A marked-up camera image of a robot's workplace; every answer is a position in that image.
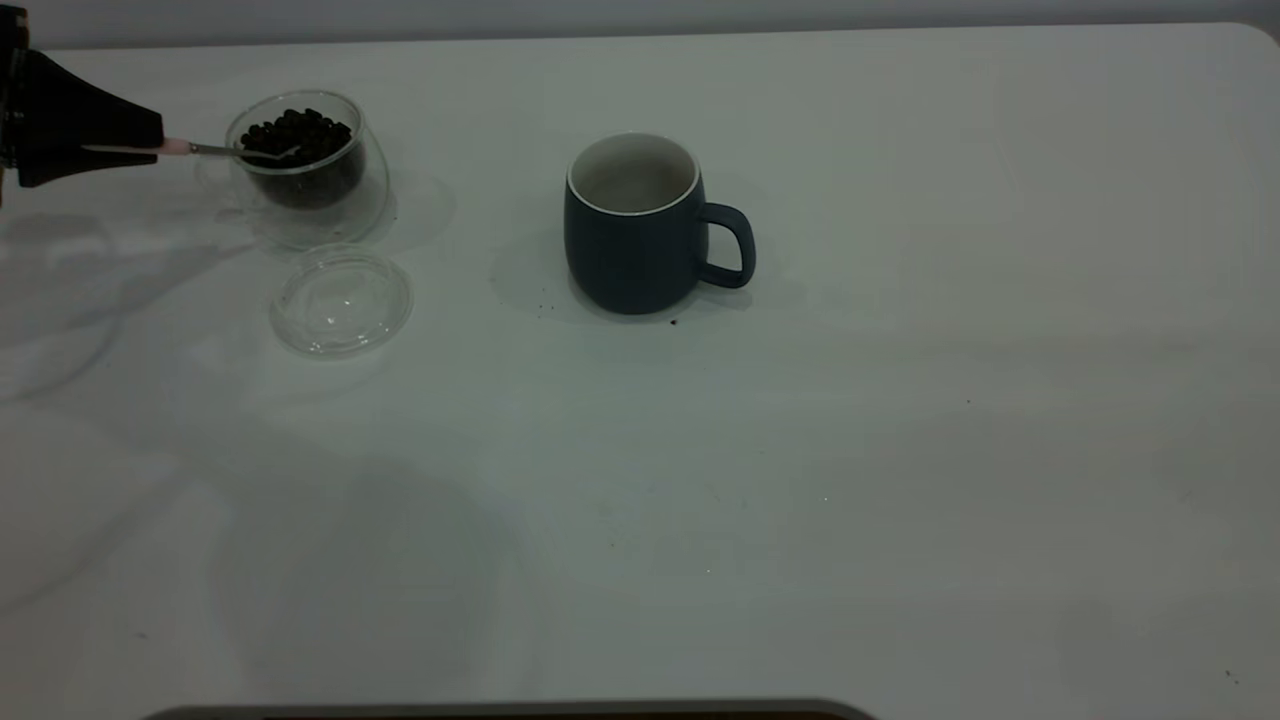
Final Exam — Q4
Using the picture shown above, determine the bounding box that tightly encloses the clear glass handled cup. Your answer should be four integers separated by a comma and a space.
195, 90, 391, 251

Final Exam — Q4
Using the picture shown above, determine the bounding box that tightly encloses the pink handled metal spoon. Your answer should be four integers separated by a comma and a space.
85, 138, 301, 163

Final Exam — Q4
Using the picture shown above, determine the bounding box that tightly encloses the dark coffee bean pile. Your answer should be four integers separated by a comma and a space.
240, 108, 366, 211

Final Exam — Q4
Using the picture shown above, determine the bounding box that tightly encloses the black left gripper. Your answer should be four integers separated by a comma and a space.
0, 5, 165, 206

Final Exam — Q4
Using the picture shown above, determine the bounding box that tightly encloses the dark grey ceramic mug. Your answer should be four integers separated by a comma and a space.
563, 132, 757, 316

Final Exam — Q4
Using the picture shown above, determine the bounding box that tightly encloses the clear round glass lid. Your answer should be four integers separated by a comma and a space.
270, 246, 414, 358

